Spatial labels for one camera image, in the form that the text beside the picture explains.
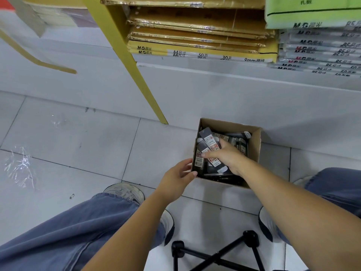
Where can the person's right hand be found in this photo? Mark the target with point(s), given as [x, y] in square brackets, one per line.
[231, 160]

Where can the person's left hand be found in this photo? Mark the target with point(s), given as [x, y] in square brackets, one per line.
[175, 183]

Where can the pile of lead refill cases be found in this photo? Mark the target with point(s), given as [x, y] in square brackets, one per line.
[239, 141]

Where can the small brown cardboard box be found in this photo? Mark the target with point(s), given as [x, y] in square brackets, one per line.
[255, 146]

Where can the person's left forearm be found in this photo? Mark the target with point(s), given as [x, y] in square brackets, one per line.
[127, 237]

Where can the person's right forearm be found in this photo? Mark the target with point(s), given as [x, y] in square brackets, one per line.
[296, 211]

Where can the white grey sneaker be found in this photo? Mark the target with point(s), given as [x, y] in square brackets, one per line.
[266, 222]
[124, 191]

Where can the blue jeans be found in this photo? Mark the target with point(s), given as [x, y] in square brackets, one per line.
[56, 237]

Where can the small crumpled clear plastic wrap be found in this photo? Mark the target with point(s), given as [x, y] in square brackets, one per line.
[59, 119]

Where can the stack of gold paper packs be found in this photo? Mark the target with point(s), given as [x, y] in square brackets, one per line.
[183, 19]

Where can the large crumpled clear plastic wrap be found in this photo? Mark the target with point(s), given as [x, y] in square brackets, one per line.
[19, 166]

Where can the yellow shelf post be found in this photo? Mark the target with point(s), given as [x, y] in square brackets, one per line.
[129, 62]

